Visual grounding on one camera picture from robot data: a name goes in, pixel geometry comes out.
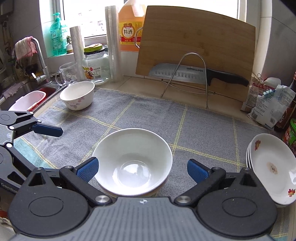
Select white floral bowl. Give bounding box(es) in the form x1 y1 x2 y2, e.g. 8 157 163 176
60 81 95 111
99 178 168 198

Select plain white bowl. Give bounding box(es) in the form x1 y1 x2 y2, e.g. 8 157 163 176
93 128 173 195

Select lower stacked plates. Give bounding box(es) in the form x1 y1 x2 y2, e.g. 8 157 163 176
245 141 296 206

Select steel sink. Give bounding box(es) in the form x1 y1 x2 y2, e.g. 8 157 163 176
1 80 65 113

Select red basin in sink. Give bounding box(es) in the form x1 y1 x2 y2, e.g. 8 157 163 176
27 87 56 111

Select chrome faucet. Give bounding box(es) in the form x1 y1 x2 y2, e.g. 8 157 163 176
31 37 51 85

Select top floral plate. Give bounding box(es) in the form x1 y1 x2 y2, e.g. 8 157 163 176
249 133 296 200

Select glass mug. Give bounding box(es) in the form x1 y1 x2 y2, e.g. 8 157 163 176
55 62 79 86

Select pink white cloth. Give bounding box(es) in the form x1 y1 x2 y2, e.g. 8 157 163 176
15 36 37 60

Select green lid red jar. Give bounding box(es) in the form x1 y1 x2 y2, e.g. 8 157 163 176
282 118 296 155

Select small potted plant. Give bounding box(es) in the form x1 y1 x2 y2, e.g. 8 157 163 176
66 36 73 54

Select white bag roll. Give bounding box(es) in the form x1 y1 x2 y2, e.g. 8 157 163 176
70 26 85 81

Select glass jar green lid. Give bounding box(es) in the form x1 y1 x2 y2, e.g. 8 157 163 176
82 43 111 85

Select green dish soap bottle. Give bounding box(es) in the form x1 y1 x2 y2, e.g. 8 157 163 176
50 12 68 56

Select white seasoning bag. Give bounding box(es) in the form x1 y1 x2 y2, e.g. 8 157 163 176
248 85 295 130

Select plastic wrap roll tall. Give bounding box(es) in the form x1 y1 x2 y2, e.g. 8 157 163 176
105 6 123 82

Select red white packet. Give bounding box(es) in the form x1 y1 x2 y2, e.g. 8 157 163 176
240 77 281 113

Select orange cooking wine jug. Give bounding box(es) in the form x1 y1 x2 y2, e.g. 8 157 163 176
118 0 147 52

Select bamboo cutting board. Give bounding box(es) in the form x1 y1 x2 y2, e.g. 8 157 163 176
135 5 256 103

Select metal wire rack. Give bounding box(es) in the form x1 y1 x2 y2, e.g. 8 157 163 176
150 52 209 109

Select cleaver knife black handle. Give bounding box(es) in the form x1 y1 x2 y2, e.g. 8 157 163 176
148 63 249 87

